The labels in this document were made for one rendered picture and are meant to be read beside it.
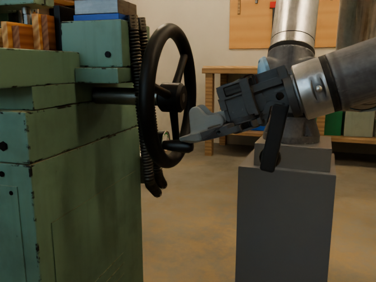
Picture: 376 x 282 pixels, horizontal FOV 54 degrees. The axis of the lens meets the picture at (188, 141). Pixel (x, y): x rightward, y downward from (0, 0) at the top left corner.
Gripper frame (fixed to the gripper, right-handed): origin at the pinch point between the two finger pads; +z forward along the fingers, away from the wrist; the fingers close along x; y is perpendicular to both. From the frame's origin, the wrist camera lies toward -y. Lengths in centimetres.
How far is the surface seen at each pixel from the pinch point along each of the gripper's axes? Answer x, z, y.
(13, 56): 13.9, 17.6, 21.8
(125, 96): -7.8, 12.7, 12.0
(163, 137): -34.0, 18.8, -0.3
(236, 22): -341, 27, 73
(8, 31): 1.5, 27.0, 30.5
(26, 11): -8.9, 28.9, 36.8
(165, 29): -3.4, -1.6, 20.2
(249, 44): -340, 21, 47
